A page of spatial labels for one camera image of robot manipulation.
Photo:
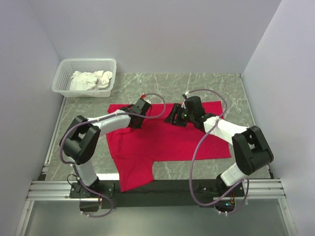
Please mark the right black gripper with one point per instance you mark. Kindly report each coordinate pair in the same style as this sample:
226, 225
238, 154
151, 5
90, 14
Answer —
175, 109

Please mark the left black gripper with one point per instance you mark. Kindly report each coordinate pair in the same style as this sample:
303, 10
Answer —
139, 125

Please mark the red t shirt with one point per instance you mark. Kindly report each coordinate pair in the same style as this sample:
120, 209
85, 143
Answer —
135, 150

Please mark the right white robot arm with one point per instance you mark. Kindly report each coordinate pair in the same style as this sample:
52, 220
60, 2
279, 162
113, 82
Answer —
251, 149

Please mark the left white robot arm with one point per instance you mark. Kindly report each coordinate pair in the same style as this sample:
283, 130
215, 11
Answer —
78, 144

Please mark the white t shirt in basket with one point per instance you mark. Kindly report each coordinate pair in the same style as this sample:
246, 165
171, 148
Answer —
82, 81

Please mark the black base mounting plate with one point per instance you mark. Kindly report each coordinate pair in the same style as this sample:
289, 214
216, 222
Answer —
166, 193

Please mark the white plastic laundry basket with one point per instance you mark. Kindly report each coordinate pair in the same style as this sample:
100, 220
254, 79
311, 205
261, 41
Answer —
67, 67

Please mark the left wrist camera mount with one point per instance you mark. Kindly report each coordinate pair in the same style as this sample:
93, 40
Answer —
145, 97

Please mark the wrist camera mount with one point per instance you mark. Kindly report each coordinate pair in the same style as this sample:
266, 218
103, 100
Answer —
186, 95
145, 97

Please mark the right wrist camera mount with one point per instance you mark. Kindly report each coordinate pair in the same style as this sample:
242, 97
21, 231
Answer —
186, 95

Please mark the aluminium frame rail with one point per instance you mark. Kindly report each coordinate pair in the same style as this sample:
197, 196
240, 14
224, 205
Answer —
49, 191

